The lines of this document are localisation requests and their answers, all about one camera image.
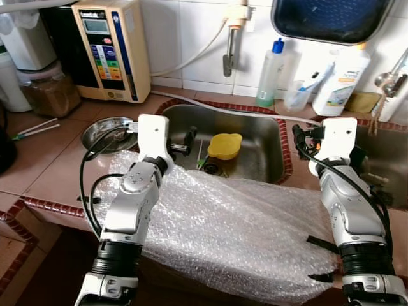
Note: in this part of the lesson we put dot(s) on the clear jar brown powder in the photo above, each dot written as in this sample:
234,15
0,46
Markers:
51,95

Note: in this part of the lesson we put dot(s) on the round steel bowl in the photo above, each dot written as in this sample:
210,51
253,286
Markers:
102,131

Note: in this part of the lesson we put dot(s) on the chrome sink faucet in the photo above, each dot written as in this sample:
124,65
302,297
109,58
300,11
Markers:
384,80

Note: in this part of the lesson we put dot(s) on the dark blue pan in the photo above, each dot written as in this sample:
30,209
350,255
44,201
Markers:
331,19

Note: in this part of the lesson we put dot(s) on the metal wall tap beige head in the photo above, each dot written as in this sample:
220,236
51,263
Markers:
229,57

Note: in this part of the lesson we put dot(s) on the white plastic appliance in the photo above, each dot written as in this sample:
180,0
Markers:
29,41

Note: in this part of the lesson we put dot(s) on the clear plastic cup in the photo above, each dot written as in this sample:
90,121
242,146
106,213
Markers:
296,101

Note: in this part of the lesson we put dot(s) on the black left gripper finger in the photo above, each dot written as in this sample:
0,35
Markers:
190,136

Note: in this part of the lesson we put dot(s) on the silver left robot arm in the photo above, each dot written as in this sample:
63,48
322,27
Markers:
131,204

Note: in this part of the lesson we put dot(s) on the large steel sink basin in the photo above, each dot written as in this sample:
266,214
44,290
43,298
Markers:
255,146

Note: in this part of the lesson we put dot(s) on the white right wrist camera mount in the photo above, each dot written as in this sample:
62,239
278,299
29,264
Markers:
338,137

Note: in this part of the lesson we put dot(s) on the small steel sink basin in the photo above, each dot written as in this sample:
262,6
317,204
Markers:
392,153

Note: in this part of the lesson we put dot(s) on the blue white toothbrush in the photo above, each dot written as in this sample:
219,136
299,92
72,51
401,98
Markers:
309,84

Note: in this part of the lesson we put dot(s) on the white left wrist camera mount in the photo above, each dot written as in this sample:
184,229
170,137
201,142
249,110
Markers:
153,137

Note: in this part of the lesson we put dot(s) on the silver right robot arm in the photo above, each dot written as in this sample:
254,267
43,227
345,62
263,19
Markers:
350,210

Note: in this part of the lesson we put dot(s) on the clear soap bottle blue cap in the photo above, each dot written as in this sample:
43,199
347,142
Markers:
271,76

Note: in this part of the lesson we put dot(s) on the beige water ionizer machine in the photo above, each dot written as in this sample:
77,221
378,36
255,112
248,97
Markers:
108,64

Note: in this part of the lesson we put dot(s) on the white detergent bottle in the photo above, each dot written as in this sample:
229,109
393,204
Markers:
341,83

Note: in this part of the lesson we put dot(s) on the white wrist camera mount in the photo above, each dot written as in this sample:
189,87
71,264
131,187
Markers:
153,137
338,137

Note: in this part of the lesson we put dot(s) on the black electric kettle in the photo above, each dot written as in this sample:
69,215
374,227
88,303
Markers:
6,146

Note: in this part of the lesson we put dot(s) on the white canister green band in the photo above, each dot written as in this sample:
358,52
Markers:
11,83

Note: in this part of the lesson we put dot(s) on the clear bubble wrap sheet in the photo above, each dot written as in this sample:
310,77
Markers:
223,229

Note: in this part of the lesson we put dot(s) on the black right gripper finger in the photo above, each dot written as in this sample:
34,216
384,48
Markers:
358,159
298,134

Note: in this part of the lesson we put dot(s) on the yellow sponge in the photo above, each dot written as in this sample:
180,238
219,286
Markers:
363,103

